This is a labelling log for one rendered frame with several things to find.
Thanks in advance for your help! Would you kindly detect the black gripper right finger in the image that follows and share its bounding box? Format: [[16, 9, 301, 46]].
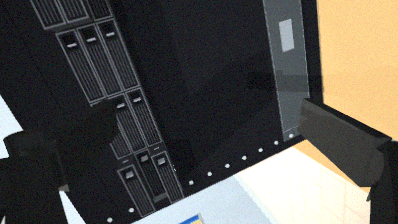
[[297, 98, 398, 224]]

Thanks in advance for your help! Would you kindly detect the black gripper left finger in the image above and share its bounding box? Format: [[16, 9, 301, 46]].
[[0, 99, 119, 224]]

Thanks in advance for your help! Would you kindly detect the tan wooden board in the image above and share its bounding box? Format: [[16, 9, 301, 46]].
[[293, 0, 398, 187]]

